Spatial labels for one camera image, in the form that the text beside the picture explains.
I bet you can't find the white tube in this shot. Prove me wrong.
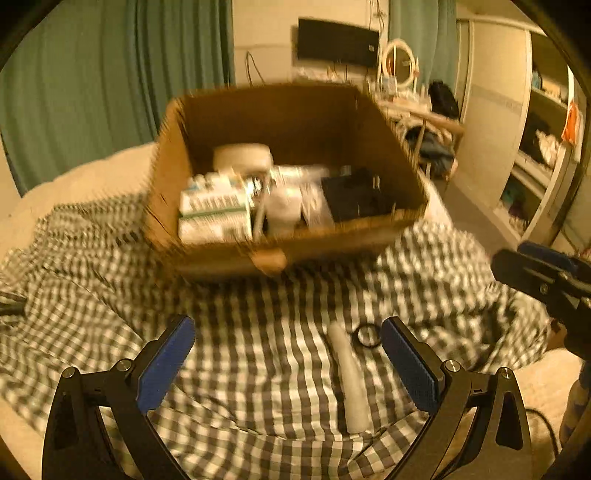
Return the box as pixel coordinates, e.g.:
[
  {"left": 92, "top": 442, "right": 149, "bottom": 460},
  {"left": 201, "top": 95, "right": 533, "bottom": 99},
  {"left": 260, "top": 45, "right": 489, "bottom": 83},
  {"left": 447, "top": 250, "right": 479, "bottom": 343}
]
[{"left": 327, "top": 322, "right": 372, "bottom": 435}]

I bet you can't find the white oval mirror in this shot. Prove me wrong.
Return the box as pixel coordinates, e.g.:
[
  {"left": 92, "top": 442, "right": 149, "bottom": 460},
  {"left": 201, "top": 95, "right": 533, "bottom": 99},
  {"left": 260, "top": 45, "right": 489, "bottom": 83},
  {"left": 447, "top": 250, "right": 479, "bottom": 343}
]
[{"left": 378, "top": 39, "right": 419, "bottom": 90}]

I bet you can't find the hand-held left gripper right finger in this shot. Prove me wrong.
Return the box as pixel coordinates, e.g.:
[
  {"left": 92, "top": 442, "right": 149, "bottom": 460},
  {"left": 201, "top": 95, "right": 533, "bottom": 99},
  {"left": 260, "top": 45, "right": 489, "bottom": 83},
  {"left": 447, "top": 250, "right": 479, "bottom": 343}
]
[{"left": 381, "top": 316, "right": 532, "bottom": 480}]

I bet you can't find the black wall television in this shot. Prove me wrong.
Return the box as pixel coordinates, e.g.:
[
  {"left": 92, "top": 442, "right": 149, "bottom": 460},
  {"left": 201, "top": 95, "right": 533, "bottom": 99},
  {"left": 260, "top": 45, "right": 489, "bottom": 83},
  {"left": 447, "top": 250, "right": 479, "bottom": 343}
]
[{"left": 297, "top": 17, "right": 380, "bottom": 68}]

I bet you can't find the brown cardboard box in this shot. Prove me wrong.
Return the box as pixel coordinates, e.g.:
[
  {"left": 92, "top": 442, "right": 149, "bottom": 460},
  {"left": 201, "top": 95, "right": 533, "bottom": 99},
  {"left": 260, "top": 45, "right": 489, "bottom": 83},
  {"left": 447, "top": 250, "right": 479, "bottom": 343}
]
[{"left": 143, "top": 82, "right": 430, "bottom": 282}]

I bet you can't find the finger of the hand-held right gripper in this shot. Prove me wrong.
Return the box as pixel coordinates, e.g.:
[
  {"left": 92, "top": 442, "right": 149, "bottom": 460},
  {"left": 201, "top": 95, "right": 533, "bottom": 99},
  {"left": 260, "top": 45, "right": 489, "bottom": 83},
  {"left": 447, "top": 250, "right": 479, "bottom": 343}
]
[
  {"left": 517, "top": 242, "right": 585, "bottom": 278},
  {"left": 491, "top": 249, "right": 563, "bottom": 297}
]

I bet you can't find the black cable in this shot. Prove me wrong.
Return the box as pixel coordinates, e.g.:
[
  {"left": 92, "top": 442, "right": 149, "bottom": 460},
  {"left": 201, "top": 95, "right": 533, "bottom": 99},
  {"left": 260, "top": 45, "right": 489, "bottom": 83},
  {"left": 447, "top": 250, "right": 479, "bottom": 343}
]
[{"left": 524, "top": 408, "right": 561, "bottom": 457}]

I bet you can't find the green and white medicine box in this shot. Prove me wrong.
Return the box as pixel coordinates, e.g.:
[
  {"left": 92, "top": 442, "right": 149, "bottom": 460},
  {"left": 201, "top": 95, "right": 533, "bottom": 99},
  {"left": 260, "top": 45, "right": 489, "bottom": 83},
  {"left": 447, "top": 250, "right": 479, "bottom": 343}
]
[{"left": 178, "top": 175, "right": 254, "bottom": 244}]

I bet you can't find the white vanity table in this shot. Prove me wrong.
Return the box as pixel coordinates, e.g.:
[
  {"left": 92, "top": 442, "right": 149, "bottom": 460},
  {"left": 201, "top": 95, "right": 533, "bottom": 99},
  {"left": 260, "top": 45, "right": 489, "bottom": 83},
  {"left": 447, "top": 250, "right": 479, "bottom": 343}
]
[{"left": 369, "top": 88, "right": 465, "bottom": 153}]

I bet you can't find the wooden chair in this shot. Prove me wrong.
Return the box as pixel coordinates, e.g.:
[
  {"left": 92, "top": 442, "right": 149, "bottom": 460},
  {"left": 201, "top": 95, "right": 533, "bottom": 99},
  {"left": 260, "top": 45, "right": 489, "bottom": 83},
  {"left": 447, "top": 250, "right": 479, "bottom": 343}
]
[{"left": 406, "top": 115, "right": 465, "bottom": 181}]

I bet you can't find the green curtain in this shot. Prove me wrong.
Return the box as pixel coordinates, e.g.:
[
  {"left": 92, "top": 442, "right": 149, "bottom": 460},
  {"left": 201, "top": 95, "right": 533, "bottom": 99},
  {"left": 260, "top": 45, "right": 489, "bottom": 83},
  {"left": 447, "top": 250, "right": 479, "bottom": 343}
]
[
  {"left": 127, "top": 0, "right": 234, "bottom": 145},
  {"left": 0, "top": 0, "right": 139, "bottom": 195},
  {"left": 389, "top": 0, "right": 458, "bottom": 93}
]

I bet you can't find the black ring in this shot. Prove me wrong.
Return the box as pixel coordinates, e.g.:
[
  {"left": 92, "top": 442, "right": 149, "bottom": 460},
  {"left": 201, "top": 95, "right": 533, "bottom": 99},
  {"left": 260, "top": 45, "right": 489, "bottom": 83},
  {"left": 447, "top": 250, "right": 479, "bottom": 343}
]
[{"left": 352, "top": 324, "right": 384, "bottom": 349}]

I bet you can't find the white wardrobe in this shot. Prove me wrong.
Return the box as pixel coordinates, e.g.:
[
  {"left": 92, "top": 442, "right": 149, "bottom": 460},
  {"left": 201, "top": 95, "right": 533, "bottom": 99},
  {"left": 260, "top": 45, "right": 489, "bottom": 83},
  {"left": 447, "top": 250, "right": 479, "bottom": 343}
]
[{"left": 455, "top": 18, "right": 587, "bottom": 245}]

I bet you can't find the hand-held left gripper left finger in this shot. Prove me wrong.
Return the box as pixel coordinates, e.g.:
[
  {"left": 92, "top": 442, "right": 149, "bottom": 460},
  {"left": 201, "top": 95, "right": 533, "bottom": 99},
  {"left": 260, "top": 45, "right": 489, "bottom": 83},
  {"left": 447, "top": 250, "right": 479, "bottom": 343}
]
[{"left": 41, "top": 315, "right": 195, "bottom": 480}]

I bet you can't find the clothes pile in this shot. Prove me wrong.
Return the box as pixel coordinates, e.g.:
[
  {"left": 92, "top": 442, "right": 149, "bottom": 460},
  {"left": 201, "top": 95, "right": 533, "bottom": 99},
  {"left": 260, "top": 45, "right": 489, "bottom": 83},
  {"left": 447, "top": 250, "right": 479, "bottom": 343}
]
[{"left": 406, "top": 124, "right": 458, "bottom": 178}]

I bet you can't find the black backpack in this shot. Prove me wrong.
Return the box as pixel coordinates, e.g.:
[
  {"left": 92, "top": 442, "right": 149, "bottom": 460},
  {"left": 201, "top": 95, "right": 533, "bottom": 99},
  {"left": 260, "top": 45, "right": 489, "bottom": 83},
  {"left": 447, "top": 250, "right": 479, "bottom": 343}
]
[{"left": 428, "top": 80, "right": 461, "bottom": 123}]

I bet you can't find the green checked blanket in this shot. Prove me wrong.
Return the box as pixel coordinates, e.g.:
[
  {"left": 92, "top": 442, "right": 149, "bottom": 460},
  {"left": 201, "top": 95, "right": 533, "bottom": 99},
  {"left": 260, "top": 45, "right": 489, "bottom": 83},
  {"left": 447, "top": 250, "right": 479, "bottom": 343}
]
[{"left": 0, "top": 191, "right": 555, "bottom": 480}]

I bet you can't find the orange cloth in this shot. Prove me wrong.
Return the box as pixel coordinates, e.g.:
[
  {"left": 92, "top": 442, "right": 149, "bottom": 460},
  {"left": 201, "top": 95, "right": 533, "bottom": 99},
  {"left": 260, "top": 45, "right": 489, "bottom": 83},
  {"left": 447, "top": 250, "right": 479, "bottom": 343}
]
[{"left": 562, "top": 99, "right": 581, "bottom": 145}]

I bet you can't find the white tape roll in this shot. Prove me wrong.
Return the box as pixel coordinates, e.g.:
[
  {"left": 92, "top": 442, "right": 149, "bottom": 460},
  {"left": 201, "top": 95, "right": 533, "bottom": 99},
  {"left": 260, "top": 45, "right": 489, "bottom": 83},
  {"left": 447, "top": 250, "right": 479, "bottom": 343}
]
[{"left": 212, "top": 143, "right": 273, "bottom": 174}]

